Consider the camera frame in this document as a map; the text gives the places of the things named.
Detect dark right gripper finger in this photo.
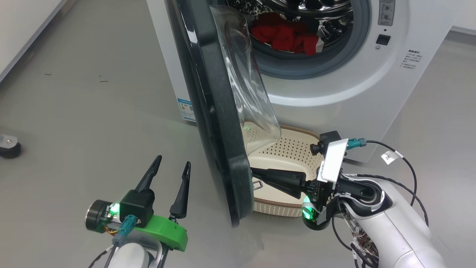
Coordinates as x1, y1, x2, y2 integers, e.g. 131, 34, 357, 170
251, 168, 306, 189
260, 180, 306, 200

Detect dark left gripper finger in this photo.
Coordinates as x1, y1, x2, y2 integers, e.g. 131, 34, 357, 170
135, 155, 163, 193
169, 161, 192, 220

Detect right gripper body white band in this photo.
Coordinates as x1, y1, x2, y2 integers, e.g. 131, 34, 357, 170
302, 138, 349, 229

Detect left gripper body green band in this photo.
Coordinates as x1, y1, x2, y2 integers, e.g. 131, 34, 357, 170
86, 200, 189, 252

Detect black door with glass bowl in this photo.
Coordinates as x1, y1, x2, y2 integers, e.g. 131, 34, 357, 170
165, 0, 282, 228

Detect red garment with white stripes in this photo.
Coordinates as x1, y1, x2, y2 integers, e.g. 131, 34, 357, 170
250, 13, 320, 55

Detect cream perforated laundry basket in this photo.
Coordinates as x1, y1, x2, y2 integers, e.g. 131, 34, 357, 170
244, 125, 326, 218

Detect white front-load washing machine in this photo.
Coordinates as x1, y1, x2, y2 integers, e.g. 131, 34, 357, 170
146, 0, 465, 164

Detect grey rubber door gasket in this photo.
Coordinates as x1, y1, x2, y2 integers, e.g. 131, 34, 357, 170
253, 0, 372, 80

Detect blue energy label sticker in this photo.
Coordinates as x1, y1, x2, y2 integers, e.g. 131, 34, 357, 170
177, 98, 197, 122

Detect steel washer drum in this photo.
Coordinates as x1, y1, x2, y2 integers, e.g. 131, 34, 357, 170
227, 0, 354, 47

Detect black caster with metal plate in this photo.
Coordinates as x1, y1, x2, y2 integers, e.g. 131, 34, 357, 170
0, 135, 22, 159

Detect grey instruction sticker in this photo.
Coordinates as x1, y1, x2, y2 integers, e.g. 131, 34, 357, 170
378, 0, 395, 26

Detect left arm cable teal connector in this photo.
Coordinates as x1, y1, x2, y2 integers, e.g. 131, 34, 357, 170
89, 215, 135, 268

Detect arm cable teal connector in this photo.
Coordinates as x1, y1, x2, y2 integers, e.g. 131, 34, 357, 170
348, 138, 419, 207
89, 215, 135, 268

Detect white cable tag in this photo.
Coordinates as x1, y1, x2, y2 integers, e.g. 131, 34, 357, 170
381, 150, 403, 165

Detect right arm cable teal connector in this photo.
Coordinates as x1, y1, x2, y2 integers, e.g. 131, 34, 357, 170
348, 138, 419, 207

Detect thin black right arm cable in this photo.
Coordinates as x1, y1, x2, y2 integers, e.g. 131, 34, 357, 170
355, 173, 430, 227

